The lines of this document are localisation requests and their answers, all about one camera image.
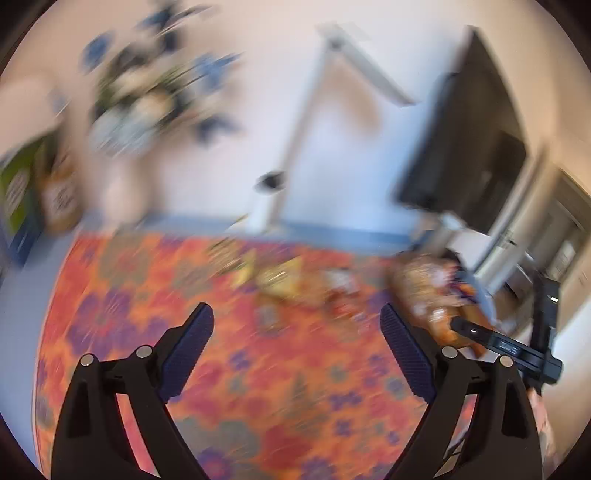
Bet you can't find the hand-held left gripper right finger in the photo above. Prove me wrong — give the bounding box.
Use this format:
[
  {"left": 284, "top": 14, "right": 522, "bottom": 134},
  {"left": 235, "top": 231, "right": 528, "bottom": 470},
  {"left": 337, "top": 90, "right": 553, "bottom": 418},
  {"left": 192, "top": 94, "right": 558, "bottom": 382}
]
[{"left": 379, "top": 303, "right": 543, "bottom": 480}]

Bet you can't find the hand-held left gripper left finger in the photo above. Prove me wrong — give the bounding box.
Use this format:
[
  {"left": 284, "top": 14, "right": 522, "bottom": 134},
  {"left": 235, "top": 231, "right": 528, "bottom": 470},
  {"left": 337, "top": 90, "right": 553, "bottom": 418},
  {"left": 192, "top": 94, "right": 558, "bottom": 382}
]
[{"left": 50, "top": 302, "right": 215, "bottom": 480}]

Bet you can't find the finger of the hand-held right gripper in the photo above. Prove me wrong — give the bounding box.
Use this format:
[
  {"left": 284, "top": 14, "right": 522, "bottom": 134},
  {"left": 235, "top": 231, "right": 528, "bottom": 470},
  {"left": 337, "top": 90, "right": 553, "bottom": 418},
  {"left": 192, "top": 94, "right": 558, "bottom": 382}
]
[
  {"left": 529, "top": 276, "right": 561, "bottom": 358},
  {"left": 450, "top": 316, "right": 564, "bottom": 384}
]

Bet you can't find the brown ribbed glass bowl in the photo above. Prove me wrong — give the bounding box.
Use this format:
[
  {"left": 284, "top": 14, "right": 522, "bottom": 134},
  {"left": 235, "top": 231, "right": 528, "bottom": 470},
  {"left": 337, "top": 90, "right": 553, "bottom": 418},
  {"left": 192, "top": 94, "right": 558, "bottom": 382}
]
[{"left": 392, "top": 251, "right": 497, "bottom": 356}]

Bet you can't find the pile of mixed snacks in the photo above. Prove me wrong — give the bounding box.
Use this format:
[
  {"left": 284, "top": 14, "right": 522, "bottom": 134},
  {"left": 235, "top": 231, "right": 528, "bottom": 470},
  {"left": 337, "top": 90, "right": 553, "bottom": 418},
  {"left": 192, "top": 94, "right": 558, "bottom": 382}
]
[{"left": 397, "top": 254, "right": 481, "bottom": 324}]

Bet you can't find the red white striped packet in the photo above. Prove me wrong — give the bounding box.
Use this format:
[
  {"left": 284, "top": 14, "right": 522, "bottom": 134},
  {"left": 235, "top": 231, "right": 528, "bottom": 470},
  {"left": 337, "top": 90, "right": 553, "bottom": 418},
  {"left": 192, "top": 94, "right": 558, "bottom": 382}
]
[{"left": 323, "top": 268, "right": 366, "bottom": 320}]

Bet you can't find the small yellow snack packet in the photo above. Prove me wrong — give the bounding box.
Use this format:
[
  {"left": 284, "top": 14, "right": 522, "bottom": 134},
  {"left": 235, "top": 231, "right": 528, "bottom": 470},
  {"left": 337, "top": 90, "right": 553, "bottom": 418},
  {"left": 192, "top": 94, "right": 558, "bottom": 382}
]
[
  {"left": 256, "top": 256, "right": 305, "bottom": 298},
  {"left": 230, "top": 249, "right": 259, "bottom": 291}
]

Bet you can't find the person's right forearm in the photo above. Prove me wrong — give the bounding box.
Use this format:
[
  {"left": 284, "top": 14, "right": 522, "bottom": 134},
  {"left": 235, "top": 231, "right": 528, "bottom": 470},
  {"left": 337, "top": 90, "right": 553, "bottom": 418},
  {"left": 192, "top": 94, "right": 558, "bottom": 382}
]
[{"left": 526, "top": 385, "right": 566, "bottom": 469}]

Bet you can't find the white door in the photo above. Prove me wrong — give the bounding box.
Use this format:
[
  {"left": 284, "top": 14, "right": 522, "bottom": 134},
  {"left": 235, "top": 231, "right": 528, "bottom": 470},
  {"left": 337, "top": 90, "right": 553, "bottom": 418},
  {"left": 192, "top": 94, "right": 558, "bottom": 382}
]
[{"left": 475, "top": 157, "right": 591, "bottom": 333}]

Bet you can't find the floral orange tablecloth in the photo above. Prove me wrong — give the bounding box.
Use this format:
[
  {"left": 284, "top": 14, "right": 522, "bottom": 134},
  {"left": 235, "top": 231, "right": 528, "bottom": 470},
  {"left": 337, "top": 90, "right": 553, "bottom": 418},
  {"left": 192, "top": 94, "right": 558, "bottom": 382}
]
[{"left": 32, "top": 231, "right": 490, "bottom": 480}]

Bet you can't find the white lamp pole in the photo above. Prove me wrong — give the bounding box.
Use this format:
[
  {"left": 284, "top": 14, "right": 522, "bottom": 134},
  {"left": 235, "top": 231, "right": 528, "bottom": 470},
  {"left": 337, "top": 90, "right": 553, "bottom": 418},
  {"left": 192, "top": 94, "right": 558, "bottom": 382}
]
[{"left": 247, "top": 23, "right": 416, "bottom": 236}]

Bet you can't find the black wall television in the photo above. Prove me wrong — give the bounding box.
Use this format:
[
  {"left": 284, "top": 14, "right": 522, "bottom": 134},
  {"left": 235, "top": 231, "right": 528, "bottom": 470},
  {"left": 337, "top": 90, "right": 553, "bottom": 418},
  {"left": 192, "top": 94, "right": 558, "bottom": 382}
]
[{"left": 394, "top": 25, "right": 529, "bottom": 236}]

